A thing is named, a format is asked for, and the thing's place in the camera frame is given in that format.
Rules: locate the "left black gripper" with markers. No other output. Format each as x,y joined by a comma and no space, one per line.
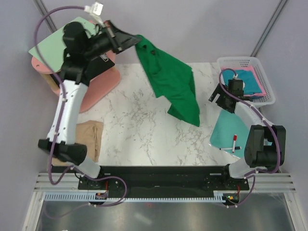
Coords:
122,40

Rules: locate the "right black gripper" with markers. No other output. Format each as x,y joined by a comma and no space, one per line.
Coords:
219,101

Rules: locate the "green t shirt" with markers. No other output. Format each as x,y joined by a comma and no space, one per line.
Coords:
171,78

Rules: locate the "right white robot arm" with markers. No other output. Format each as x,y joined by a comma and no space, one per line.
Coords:
265,146

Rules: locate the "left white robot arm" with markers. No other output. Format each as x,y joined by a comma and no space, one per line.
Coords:
80,51

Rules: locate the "blue t shirt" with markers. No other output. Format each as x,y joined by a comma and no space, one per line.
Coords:
251,85

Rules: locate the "black clipboard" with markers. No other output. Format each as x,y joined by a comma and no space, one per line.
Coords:
98,66

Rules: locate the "teal cutting board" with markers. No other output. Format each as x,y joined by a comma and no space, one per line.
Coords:
226,127

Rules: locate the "pink t shirt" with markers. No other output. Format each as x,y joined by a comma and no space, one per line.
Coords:
255,95

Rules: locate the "red capped marker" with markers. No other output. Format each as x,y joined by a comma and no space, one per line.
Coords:
234,143

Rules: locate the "white plastic basket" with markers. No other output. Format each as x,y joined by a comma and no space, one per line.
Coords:
251,64

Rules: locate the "black capped marker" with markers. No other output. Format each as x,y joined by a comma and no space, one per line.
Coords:
231,148

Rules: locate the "pink tiered shelf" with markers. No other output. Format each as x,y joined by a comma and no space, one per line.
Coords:
98,88

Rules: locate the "light green board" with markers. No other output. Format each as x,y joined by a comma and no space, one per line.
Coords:
52,47

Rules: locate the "beige folded t shirt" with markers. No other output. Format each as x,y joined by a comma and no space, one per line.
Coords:
89,133

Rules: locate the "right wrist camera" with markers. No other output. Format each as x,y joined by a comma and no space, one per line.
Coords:
236,87

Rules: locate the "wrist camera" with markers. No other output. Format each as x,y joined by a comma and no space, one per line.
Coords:
95,11
236,87

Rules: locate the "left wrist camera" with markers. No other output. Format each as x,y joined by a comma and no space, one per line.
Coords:
95,11

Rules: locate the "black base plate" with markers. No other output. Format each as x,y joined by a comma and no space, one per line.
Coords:
157,182

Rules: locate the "aluminium rail frame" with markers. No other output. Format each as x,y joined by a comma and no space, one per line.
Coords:
278,186

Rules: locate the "white slotted cable duct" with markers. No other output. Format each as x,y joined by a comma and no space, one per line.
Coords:
104,197

